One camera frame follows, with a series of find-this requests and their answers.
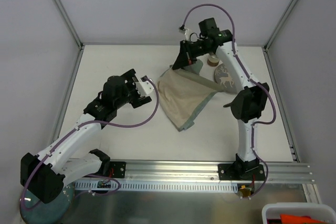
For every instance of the white slotted cable duct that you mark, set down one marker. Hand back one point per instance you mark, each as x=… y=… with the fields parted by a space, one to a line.
x=211 y=187

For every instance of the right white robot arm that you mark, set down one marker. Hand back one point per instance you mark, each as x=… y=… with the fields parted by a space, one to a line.
x=250 y=100

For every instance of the green beige cloth placemat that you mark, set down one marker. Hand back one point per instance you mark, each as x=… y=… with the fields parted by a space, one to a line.
x=184 y=94

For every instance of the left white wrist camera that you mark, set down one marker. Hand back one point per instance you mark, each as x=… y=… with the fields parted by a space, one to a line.
x=144 y=87

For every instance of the orange item in bin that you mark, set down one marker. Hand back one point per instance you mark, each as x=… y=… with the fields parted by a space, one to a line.
x=300 y=219

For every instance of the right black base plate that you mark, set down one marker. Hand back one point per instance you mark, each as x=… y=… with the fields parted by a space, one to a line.
x=233 y=172

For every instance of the teal round stool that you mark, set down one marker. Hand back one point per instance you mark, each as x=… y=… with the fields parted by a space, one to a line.
x=38 y=212

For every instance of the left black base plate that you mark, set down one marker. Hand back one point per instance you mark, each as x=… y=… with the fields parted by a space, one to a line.
x=113 y=169

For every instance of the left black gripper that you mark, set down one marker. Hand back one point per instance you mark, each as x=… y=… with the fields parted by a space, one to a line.
x=134 y=91

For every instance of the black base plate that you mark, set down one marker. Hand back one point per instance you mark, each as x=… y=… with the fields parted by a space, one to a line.
x=233 y=172
x=113 y=169

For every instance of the white plastic bin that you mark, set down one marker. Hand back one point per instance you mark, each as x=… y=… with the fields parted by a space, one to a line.
x=318 y=212

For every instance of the grey reindeer plate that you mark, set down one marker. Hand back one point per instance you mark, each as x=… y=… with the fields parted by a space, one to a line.
x=224 y=79

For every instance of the black table knife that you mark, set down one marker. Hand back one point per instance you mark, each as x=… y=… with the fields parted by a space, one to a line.
x=227 y=105

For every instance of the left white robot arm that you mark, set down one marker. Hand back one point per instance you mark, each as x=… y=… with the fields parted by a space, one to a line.
x=48 y=172

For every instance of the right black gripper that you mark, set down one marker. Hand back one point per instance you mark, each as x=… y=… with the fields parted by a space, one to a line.
x=187 y=51

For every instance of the aluminium mounting rail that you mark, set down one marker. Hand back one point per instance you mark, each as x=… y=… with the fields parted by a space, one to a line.
x=203 y=172

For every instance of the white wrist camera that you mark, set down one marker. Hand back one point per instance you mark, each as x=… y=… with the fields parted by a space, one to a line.
x=144 y=87
x=185 y=31

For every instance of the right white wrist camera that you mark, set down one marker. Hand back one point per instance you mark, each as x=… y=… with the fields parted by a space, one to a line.
x=185 y=31

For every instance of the metal cup with cork base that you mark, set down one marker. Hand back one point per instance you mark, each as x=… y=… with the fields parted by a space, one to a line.
x=212 y=60

